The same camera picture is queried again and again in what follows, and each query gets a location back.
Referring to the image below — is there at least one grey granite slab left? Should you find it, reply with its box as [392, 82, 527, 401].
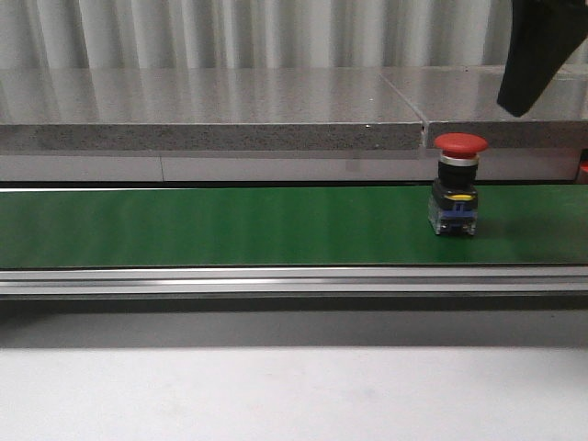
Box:
[1, 68, 423, 153]

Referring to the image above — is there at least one white curtain backdrop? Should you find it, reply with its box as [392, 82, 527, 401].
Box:
[1, 1, 511, 69]

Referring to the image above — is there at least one grey granite slab right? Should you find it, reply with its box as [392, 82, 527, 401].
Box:
[380, 63, 588, 151]

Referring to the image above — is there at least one grey granite slab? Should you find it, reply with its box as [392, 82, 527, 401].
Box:
[1, 68, 423, 153]
[380, 63, 588, 151]

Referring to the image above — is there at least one red mushroom push button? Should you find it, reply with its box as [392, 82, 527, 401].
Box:
[428, 132, 488, 236]

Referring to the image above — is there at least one aluminium conveyor frame rail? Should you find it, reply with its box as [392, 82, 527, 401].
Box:
[1, 266, 587, 299]

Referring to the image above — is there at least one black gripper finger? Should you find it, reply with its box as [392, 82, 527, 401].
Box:
[497, 0, 587, 117]

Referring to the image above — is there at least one green conveyor belt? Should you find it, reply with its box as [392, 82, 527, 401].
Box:
[1, 185, 587, 269]

